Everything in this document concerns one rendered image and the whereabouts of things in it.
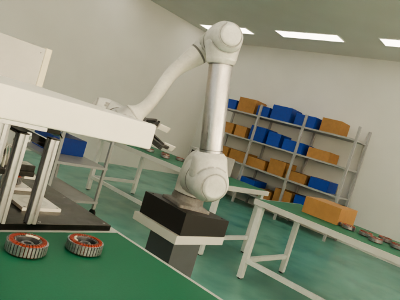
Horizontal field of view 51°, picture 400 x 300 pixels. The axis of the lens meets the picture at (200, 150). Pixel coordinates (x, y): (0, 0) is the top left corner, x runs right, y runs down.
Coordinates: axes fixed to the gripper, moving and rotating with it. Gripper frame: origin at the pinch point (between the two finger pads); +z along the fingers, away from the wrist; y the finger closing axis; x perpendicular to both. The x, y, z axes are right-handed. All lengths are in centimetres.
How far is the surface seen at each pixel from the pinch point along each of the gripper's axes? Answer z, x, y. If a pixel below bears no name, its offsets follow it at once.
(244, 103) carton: 415, 160, 494
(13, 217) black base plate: -63, 16, -56
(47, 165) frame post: -61, -3, -49
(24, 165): -64, 10, -38
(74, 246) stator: -50, 2, -73
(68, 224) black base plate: -46, 14, -56
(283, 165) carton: 460, 167, 341
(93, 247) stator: -45, 0, -74
